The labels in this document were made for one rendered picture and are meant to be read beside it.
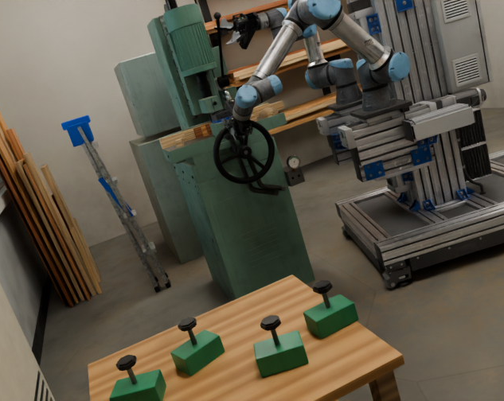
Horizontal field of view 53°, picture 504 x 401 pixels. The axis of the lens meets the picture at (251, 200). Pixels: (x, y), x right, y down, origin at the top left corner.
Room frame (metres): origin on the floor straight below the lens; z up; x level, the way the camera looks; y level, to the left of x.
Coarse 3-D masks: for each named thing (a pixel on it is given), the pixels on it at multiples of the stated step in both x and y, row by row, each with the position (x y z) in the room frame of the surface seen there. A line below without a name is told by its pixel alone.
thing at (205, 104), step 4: (212, 96) 2.58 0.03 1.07; (216, 96) 2.55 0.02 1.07; (200, 100) 2.62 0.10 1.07; (204, 100) 2.54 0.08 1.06; (208, 100) 2.54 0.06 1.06; (212, 100) 2.54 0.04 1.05; (216, 100) 2.55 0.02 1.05; (200, 104) 2.64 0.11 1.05; (204, 104) 2.56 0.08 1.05; (208, 104) 2.54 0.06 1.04; (204, 108) 2.59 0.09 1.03; (208, 108) 2.53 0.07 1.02; (212, 108) 2.54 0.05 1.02; (216, 108) 2.54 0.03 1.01; (220, 108) 2.55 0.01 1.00; (204, 112) 2.61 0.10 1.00; (208, 112) 2.54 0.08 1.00
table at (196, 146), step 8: (264, 120) 2.48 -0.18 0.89; (272, 120) 2.49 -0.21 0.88; (280, 120) 2.50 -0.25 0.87; (272, 128) 2.49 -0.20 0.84; (208, 136) 2.47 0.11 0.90; (248, 136) 2.36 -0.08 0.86; (184, 144) 2.45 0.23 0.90; (192, 144) 2.38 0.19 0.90; (200, 144) 2.39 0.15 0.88; (208, 144) 2.40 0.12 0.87; (224, 144) 2.32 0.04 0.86; (168, 152) 2.39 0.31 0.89; (176, 152) 2.36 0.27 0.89; (184, 152) 2.37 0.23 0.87; (192, 152) 2.38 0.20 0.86; (200, 152) 2.39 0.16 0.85; (168, 160) 2.48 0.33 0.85; (176, 160) 2.36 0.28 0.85
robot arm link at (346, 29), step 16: (304, 0) 2.07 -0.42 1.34; (320, 0) 2.01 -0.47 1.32; (336, 0) 2.02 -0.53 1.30; (304, 16) 2.08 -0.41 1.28; (320, 16) 2.01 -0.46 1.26; (336, 16) 2.03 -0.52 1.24; (336, 32) 2.08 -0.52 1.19; (352, 32) 2.07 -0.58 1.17; (352, 48) 2.12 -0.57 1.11; (368, 48) 2.09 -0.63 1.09; (384, 48) 2.13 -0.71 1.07; (384, 64) 2.10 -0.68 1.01; (400, 64) 2.11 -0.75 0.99; (384, 80) 2.17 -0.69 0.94
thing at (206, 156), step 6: (258, 138) 2.47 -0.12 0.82; (264, 138) 2.47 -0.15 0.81; (240, 144) 2.44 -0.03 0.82; (252, 144) 2.46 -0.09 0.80; (210, 150) 2.40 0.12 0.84; (222, 150) 2.42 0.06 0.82; (228, 150) 2.42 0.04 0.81; (198, 156) 2.39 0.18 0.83; (204, 156) 2.39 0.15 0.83; (210, 156) 2.40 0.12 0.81; (192, 162) 2.43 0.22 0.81; (198, 162) 2.38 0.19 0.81
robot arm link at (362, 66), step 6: (360, 60) 2.27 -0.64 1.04; (360, 66) 2.27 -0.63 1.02; (366, 66) 2.25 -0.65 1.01; (360, 72) 2.28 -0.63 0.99; (366, 72) 2.24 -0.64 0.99; (360, 78) 2.29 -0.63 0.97; (366, 78) 2.25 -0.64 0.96; (372, 78) 2.22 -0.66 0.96; (366, 84) 2.26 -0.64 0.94; (372, 84) 2.25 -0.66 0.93; (378, 84) 2.24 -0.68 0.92
